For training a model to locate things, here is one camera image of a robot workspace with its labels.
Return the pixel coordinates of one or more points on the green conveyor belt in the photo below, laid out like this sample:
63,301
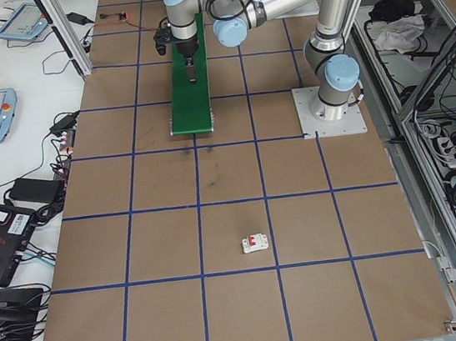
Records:
191,112

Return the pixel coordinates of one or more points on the small conveyor controller board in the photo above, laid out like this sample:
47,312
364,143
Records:
117,15

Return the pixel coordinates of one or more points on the white power strip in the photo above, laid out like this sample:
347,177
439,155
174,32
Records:
448,150
65,150

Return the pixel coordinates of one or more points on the white desk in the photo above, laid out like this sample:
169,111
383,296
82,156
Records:
26,104

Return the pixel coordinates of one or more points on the white red circuit breaker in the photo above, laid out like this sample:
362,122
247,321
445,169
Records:
254,243

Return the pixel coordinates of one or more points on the large black power brick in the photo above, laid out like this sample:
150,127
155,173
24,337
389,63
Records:
35,188

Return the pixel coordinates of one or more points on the white cloth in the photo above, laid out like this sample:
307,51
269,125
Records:
397,36

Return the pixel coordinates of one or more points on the black cloth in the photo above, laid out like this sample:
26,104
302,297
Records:
391,8

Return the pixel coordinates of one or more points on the black electronic device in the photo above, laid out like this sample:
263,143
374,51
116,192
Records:
6,309

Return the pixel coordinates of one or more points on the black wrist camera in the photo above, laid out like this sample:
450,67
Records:
161,40

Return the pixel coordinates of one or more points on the aluminium frame post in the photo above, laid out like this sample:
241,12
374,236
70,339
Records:
68,40

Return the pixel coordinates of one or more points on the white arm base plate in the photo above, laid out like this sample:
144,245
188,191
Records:
348,125

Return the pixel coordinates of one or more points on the V-shaped metal bar frame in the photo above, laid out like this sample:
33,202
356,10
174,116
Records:
415,204

